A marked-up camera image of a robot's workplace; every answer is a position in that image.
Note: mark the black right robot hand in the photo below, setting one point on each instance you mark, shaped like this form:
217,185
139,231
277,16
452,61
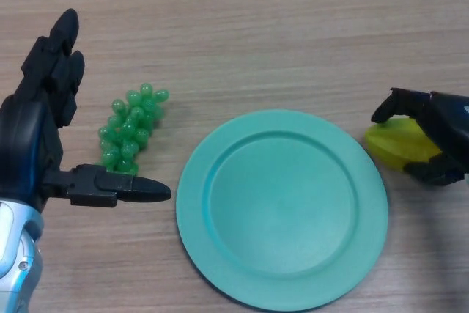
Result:
450,126

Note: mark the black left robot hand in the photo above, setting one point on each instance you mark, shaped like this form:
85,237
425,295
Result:
29,133

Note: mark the yellow starfruit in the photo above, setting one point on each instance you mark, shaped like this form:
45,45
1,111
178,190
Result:
399,144

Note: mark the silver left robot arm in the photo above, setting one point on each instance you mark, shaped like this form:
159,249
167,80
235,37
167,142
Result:
16,254

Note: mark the teal round plate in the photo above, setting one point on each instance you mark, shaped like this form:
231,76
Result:
282,210

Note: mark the green grape bunch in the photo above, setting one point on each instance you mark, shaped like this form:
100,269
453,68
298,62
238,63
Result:
128,129

